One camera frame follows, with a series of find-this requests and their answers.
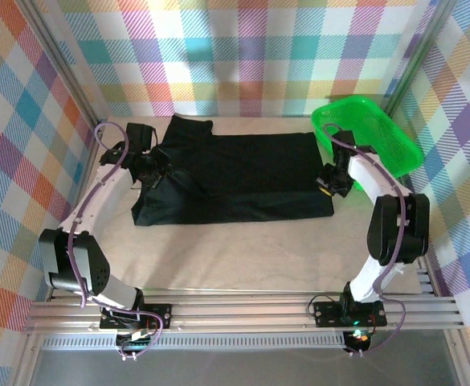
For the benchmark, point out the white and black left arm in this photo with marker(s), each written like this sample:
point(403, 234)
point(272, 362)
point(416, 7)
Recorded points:
point(98, 197)

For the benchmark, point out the aluminium frame post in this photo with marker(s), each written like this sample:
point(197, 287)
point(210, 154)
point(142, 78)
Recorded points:
point(419, 52)
point(64, 60)

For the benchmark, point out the green plastic basket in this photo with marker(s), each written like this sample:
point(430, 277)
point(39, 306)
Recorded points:
point(379, 124)

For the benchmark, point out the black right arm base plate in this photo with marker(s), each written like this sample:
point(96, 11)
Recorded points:
point(329, 313)

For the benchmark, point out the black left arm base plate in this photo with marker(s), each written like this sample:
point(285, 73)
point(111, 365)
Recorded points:
point(160, 315)

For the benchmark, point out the black t-shirt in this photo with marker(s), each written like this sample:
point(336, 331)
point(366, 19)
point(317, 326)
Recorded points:
point(238, 173)

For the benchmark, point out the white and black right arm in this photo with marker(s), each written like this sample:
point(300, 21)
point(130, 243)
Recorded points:
point(395, 229)

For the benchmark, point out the aluminium rail beam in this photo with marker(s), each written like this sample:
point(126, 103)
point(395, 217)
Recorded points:
point(238, 315)

